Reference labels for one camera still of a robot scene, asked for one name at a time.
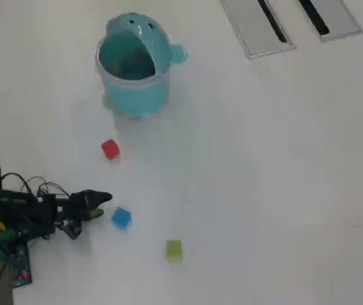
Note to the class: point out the blue circuit board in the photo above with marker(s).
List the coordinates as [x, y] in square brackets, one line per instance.
[20, 263]

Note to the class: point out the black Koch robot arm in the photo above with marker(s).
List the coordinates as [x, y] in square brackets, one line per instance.
[25, 206]

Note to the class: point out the red lego block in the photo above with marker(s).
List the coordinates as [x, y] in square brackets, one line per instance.
[110, 149]

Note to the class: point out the green lego block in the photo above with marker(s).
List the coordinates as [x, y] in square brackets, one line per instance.
[173, 250]

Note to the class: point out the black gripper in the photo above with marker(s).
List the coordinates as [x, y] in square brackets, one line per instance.
[70, 209]

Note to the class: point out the blue lego block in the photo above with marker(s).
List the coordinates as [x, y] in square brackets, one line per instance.
[120, 218]

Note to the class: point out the teal bin with swing lid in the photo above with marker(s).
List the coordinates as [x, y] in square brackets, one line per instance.
[136, 92]

